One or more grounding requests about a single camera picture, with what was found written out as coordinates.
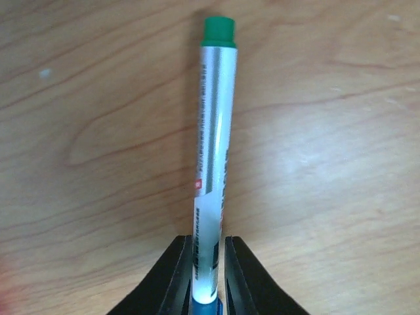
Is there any blue ballpoint pen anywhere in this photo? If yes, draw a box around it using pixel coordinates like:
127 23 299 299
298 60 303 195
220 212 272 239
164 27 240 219
191 16 238 314

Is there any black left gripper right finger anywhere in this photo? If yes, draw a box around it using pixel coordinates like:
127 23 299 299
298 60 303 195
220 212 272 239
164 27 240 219
224 236 309 315

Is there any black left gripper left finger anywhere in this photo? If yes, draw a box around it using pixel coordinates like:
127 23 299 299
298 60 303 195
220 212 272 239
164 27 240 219
110 236 192 315

